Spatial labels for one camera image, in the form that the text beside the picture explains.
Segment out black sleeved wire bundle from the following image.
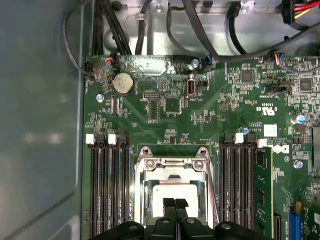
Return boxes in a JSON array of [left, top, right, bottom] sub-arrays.
[[91, 0, 104, 55]]

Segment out internal USB port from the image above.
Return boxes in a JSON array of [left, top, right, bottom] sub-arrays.
[[185, 73, 198, 99]]

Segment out blue expansion slot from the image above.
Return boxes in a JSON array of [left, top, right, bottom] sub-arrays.
[[288, 211, 301, 240]]

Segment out long dark grey wire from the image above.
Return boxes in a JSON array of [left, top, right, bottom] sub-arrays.
[[183, 0, 320, 63]]

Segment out RAM slot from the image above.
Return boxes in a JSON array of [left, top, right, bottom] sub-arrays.
[[118, 134, 132, 226], [219, 133, 233, 224], [85, 133, 97, 237], [232, 132, 245, 225], [107, 133, 118, 236], [96, 133, 106, 237], [244, 133, 257, 231]]

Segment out thin grey wire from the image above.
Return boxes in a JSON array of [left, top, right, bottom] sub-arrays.
[[63, 0, 115, 80]]

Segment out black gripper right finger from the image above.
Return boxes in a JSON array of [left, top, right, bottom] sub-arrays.
[[175, 198, 274, 240]]

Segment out green RAM stick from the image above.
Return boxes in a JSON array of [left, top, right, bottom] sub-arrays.
[[254, 146, 275, 239]]

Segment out white motherboard label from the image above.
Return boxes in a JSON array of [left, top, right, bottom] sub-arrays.
[[263, 123, 279, 138]]

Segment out silver socket cover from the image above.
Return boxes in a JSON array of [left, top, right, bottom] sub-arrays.
[[140, 157, 209, 226]]

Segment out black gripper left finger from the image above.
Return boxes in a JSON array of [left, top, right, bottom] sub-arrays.
[[91, 198, 178, 240]]

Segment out round coin battery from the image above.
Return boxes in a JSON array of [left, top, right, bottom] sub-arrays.
[[111, 71, 136, 96]]

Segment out dark grey curved wire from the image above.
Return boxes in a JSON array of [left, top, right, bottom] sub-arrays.
[[165, 5, 221, 63]]

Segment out green motherboard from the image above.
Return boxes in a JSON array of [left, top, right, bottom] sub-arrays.
[[82, 54, 320, 240]]

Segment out black and silver PC case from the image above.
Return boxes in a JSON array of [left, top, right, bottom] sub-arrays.
[[0, 0, 320, 240]]

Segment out black connector red yellow wires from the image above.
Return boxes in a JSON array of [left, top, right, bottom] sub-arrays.
[[281, 0, 320, 25]]

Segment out CPU socket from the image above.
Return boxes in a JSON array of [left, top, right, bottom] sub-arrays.
[[133, 145, 220, 240]]

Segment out square black chip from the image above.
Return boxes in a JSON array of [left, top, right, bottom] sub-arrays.
[[240, 70, 254, 84], [299, 78, 314, 92]]

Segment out silver CPU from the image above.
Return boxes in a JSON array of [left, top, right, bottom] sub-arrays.
[[151, 184, 200, 219]]

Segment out thick black wire pair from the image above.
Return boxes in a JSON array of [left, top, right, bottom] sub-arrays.
[[100, 0, 133, 56]]

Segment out thin metal locking lever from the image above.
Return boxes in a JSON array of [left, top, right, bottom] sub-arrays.
[[134, 159, 142, 223], [199, 147, 220, 224]]

